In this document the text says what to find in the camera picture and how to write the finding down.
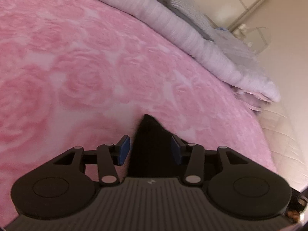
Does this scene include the pink folded sheets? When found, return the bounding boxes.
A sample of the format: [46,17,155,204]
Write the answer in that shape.
[232,87,271,112]

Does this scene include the round mirror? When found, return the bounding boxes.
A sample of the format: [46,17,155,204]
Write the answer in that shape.
[244,27,271,54]

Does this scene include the lilac striped folded quilt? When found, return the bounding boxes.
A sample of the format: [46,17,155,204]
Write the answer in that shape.
[99,0,280,102]

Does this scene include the black knit skirt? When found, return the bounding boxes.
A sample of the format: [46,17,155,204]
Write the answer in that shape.
[127,114,189,178]

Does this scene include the pink floral bed blanket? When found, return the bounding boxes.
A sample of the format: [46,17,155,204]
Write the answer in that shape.
[1,0,276,226]

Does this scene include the grey checked small pillow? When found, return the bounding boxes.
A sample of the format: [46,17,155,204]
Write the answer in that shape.
[139,0,215,41]

